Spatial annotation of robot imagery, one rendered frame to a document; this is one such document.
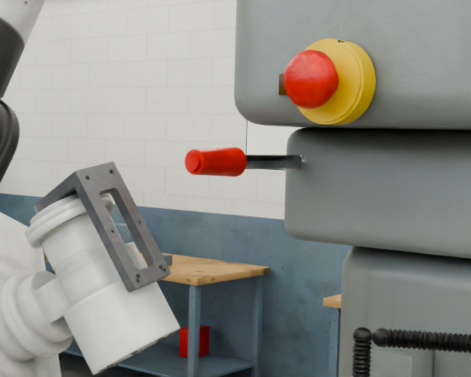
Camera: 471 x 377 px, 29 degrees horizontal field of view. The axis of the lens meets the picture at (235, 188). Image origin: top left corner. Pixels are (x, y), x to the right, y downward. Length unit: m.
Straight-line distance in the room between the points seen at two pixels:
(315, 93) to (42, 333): 0.25
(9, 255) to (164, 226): 6.08
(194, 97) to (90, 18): 1.29
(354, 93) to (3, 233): 0.29
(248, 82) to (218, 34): 5.79
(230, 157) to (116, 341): 0.19
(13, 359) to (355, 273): 0.32
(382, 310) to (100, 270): 0.29
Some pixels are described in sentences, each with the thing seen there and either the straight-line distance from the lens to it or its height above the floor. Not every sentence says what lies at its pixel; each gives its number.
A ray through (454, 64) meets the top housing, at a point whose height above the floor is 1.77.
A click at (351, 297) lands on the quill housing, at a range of 0.82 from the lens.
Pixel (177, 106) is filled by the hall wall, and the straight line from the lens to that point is 6.71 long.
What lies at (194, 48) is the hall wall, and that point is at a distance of 6.64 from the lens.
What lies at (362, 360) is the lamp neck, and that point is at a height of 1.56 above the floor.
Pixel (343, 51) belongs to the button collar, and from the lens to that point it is 0.64.
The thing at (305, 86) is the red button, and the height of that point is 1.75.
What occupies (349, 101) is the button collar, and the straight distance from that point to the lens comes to 0.63.
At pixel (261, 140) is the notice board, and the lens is 6.21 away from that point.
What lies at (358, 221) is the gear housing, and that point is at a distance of 0.76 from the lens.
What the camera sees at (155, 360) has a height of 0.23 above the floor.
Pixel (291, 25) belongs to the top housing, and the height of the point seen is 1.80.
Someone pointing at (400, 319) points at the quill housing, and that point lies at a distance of 0.79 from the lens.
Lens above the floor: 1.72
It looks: 3 degrees down
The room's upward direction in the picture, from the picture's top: 2 degrees clockwise
